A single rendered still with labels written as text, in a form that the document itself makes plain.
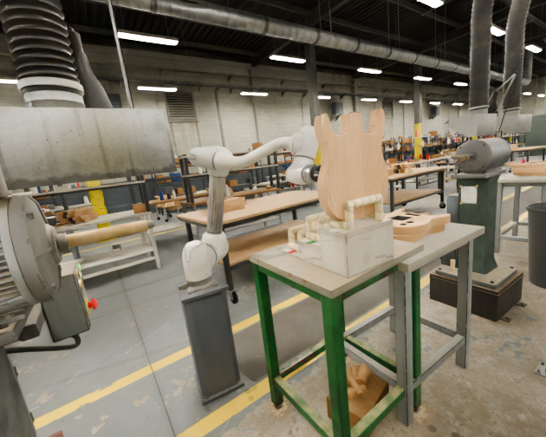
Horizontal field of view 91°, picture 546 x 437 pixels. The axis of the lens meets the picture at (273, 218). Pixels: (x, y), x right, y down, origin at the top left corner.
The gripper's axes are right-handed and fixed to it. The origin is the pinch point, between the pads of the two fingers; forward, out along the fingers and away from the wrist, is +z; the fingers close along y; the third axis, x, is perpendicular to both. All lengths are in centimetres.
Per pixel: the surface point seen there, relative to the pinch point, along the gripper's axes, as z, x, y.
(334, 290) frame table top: 12.1, -38.1, 23.8
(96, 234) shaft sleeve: -4, -5, 87
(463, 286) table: 5, -76, -82
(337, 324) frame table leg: 11, -52, 22
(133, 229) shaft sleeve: -4, -6, 79
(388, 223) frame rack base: 9.3, -21.9, -10.2
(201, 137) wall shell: -1132, 153, -297
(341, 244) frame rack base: 6.8, -25.2, 13.9
